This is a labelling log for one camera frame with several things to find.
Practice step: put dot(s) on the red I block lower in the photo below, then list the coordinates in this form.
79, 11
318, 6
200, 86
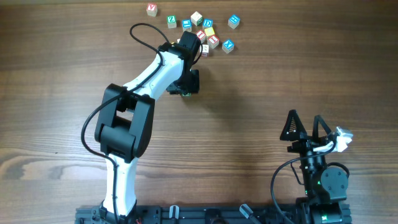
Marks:
213, 41

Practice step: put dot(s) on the blue H wooden block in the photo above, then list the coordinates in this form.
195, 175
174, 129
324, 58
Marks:
233, 21

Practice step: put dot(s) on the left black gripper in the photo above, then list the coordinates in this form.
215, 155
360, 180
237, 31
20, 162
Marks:
194, 87

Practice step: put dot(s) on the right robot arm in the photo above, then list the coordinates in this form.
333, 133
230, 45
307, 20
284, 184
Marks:
325, 183

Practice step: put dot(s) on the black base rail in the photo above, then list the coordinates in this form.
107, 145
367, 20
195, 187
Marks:
243, 214

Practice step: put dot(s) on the blue L wooden block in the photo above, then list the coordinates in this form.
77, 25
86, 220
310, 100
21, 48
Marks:
187, 25

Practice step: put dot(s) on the plain animal wooden block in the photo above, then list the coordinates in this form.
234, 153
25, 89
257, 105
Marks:
196, 18

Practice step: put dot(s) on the blue D wooden block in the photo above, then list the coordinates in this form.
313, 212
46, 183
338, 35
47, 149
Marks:
207, 23

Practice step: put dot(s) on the green edged picture block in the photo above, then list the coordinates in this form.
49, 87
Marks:
186, 94

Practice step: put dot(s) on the red letter wooden block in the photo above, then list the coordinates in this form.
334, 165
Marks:
151, 9

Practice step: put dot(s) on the green Z wooden block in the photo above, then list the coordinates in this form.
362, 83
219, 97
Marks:
171, 21

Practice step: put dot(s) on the red I wooden block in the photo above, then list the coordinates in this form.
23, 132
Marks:
201, 35

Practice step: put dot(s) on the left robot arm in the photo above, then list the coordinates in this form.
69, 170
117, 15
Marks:
124, 125

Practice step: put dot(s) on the yellow C wooden block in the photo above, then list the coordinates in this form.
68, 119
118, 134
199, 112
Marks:
209, 32

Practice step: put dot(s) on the blue X wooden block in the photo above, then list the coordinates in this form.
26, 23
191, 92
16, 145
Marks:
228, 46

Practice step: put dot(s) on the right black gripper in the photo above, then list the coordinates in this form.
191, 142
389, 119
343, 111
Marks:
307, 142

